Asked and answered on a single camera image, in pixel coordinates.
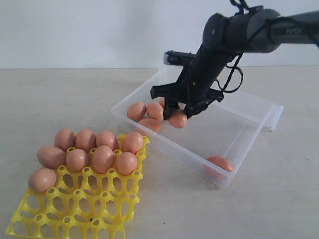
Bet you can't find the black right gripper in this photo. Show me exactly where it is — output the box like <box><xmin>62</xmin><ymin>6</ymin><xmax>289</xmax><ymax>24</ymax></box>
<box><xmin>150</xmin><ymin>48</ymin><xmax>234</xmax><ymax>120</ymax></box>

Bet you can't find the brown egg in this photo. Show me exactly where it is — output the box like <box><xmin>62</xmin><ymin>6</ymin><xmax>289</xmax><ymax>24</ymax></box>
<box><xmin>127</xmin><ymin>102</ymin><xmax>146</xmax><ymax>121</ymax></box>
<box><xmin>138</xmin><ymin>118</ymin><xmax>161</xmax><ymax>133</ymax></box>
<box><xmin>159</xmin><ymin>98</ymin><xmax>165</xmax><ymax>108</ymax></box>
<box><xmin>116</xmin><ymin>152</ymin><xmax>138</xmax><ymax>175</ymax></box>
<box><xmin>146</xmin><ymin>102</ymin><xmax>163</xmax><ymax>121</ymax></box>
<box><xmin>54</xmin><ymin>128</ymin><xmax>76</xmax><ymax>151</ymax></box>
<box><xmin>66</xmin><ymin>149</ymin><xmax>90</xmax><ymax>172</ymax></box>
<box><xmin>96</xmin><ymin>130</ymin><xmax>119</xmax><ymax>151</ymax></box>
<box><xmin>28</xmin><ymin>168</ymin><xmax>57</xmax><ymax>193</ymax></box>
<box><xmin>37</xmin><ymin>146</ymin><xmax>66</xmax><ymax>169</ymax></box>
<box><xmin>75</xmin><ymin>128</ymin><xmax>96</xmax><ymax>152</ymax></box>
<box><xmin>91</xmin><ymin>145</ymin><xmax>114</xmax><ymax>174</ymax></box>
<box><xmin>168</xmin><ymin>109</ymin><xmax>187</xmax><ymax>128</ymax></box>

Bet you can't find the brown egg top back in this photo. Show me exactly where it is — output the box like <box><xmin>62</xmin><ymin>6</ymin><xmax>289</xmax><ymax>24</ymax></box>
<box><xmin>159</xmin><ymin>98</ymin><xmax>165</xmax><ymax>108</ymax></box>

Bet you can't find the clear plastic container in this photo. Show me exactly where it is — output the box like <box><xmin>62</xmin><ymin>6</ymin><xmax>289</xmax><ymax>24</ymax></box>
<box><xmin>111</xmin><ymin>66</ymin><xmax>284</xmax><ymax>188</ymax></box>

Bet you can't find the brown egg speckled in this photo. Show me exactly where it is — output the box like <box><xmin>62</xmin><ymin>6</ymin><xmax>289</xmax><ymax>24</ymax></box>
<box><xmin>122</xmin><ymin>132</ymin><xmax>144</xmax><ymax>154</ymax></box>

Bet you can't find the yellow plastic egg tray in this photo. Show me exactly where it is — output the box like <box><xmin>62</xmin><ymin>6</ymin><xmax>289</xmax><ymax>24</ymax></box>
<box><xmin>5</xmin><ymin>147</ymin><xmax>147</xmax><ymax>239</ymax></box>

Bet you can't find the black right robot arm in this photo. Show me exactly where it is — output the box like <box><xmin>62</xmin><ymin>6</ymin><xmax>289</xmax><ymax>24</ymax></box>
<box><xmin>150</xmin><ymin>6</ymin><xmax>319</xmax><ymax>120</ymax></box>

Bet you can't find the brown egg front right corner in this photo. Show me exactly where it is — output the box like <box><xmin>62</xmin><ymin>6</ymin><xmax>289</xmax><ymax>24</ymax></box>
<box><xmin>204</xmin><ymin>156</ymin><xmax>234</xmax><ymax>179</ymax></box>

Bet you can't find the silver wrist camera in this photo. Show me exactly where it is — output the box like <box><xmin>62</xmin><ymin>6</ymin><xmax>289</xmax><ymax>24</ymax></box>
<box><xmin>163</xmin><ymin>50</ymin><xmax>195</xmax><ymax>66</ymax></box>

